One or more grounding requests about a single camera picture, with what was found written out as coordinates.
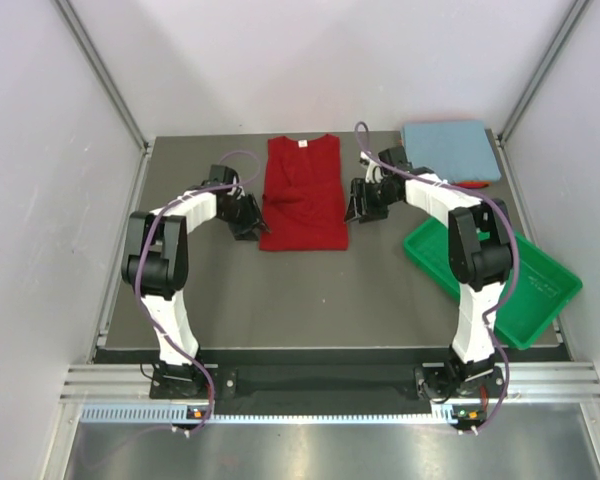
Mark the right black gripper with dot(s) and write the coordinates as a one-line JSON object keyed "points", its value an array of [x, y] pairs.
{"points": [[359, 190]]}

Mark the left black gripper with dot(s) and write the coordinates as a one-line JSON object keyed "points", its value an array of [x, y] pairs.
{"points": [[252, 217]]}

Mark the red t shirt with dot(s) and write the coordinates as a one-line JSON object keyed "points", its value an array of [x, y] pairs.
{"points": [[303, 197], [473, 185]]}

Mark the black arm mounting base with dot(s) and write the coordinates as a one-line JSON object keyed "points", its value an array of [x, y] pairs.
{"points": [[331, 381]]}

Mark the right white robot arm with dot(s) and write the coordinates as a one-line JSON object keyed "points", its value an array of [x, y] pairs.
{"points": [[480, 248]]}

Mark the folded blue t shirt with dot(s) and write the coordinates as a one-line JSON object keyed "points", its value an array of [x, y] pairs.
{"points": [[456, 150]]}

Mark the folded red t shirt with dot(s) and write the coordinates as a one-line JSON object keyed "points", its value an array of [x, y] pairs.
{"points": [[473, 185]]}

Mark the green plastic tray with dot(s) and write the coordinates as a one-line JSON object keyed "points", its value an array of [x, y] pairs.
{"points": [[543, 290]]}

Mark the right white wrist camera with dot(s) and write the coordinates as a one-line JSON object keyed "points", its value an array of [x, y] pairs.
{"points": [[373, 171]]}

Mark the slotted grey cable duct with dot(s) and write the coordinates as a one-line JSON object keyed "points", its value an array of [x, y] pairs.
{"points": [[189, 415]]}

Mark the aluminium frame rail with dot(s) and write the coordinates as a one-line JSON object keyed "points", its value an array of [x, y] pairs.
{"points": [[529, 382]]}

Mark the left aluminium frame post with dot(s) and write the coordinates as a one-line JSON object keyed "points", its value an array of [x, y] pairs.
{"points": [[83, 39]]}

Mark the aluminium frame post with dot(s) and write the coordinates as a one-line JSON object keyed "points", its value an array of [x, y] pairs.
{"points": [[83, 39], [574, 14]]}

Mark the right aluminium frame post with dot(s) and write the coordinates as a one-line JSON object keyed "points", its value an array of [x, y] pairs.
{"points": [[574, 14]]}

